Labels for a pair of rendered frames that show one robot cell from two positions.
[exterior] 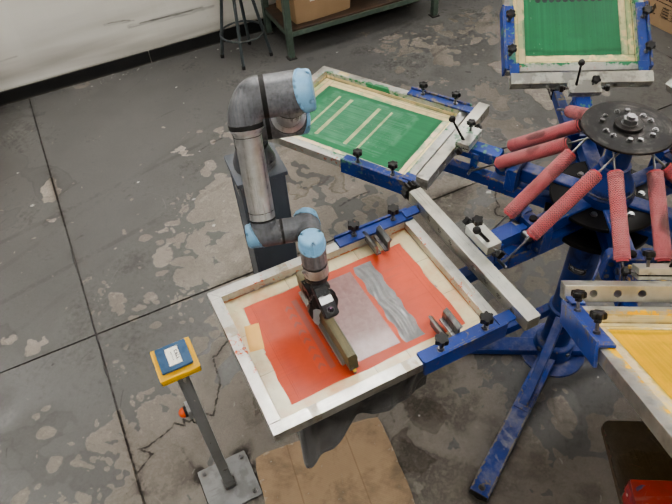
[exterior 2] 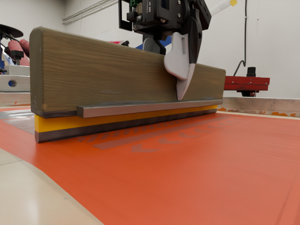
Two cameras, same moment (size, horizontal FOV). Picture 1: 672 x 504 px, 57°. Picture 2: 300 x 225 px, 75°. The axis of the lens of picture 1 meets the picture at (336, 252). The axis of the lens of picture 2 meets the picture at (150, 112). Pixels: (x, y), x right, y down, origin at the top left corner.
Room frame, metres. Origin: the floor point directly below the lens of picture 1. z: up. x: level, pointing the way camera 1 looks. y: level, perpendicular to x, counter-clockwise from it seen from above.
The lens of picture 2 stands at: (1.35, 0.32, 1.00)
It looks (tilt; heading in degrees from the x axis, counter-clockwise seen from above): 6 degrees down; 245
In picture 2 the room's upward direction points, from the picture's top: 1 degrees clockwise
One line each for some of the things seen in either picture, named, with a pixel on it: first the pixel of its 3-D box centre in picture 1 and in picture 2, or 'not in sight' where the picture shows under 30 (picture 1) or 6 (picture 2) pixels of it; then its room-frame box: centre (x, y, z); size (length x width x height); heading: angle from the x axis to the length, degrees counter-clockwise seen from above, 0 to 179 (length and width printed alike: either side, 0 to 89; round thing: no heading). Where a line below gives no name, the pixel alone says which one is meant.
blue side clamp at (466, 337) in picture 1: (462, 343); not in sight; (1.08, -0.36, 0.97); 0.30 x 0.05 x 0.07; 113
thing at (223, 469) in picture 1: (206, 430); not in sight; (1.12, 0.53, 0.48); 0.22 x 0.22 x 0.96; 23
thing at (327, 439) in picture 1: (368, 405); not in sight; (1.02, -0.06, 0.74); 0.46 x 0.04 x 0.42; 113
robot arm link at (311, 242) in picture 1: (312, 249); not in sight; (1.22, 0.07, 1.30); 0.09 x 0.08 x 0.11; 6
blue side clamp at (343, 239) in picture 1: (373, 232); not in sight; (1.59, -0.14, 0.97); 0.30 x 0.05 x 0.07; 113
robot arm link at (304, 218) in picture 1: (302, 227); not in sight; (1.31, 0.09, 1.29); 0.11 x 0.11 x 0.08; 6
